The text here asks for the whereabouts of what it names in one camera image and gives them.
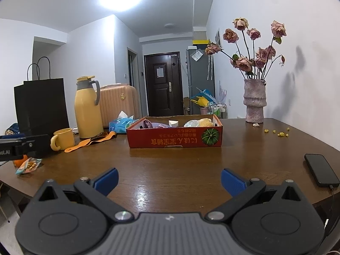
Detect pink textured vase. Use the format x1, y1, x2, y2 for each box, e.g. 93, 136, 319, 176
244, 79, 267, 123

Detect white charging cable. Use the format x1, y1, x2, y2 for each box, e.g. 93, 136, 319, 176
323, 184, 338, 234

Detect scattered yellow bits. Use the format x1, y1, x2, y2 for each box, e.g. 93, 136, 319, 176
264, 127, 290, 137

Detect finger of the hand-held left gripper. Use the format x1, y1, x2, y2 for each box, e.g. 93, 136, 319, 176
14, 134, 51, 158
0, 133, 26, 142

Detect black smartphone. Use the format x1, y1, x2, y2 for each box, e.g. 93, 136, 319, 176
304, 153, 340, 188

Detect blue tissue pack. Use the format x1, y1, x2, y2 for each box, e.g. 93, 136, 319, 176
109, 111, 140, 135

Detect orange fruit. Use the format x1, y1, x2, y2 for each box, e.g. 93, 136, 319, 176
13, 154, 29, 167

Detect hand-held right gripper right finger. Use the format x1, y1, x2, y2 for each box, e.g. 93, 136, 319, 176
207, 168, 306, 222

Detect orange and brown strap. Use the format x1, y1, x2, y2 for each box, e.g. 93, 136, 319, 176
64, 131, 117, 153

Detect blue cloth bag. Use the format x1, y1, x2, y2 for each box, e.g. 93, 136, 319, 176
5, 123, 20, 136

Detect pink ribbed suitcase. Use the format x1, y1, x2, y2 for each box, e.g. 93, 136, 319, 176
97, 84, 140, 129

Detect red cardboard box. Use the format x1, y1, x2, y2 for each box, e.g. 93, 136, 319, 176
126, 114, 223, 148

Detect yellow mug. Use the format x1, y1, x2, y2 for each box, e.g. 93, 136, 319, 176
50, 128, 75, 152

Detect yellow thermos jug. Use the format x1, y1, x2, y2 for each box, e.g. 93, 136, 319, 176
74, 76, 105, 139

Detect blue and yellow bags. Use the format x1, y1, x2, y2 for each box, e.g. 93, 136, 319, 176
190, 88, 214, 108

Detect purple feather decoration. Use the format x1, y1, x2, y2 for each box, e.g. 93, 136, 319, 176
218, 81, 227, 104

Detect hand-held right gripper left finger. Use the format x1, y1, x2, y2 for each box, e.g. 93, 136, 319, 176
34, 168, 133, 222

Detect dark brown door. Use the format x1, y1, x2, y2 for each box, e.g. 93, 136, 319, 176
144, 52, 184, 117

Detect dried pink roses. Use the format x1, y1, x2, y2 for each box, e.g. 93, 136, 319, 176
205, 18, 287, 81

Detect black paper bag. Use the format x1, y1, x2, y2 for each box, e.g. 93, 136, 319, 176
14, 57, 70, 139

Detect clear snack packet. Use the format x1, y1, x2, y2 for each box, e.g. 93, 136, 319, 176
15, 157, 42, 175

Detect wire storage rack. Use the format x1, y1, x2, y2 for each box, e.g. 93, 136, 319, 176
207, 103, 226, 119

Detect grey refrigerator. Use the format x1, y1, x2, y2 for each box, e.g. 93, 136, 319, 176
186, 48, 215, 104

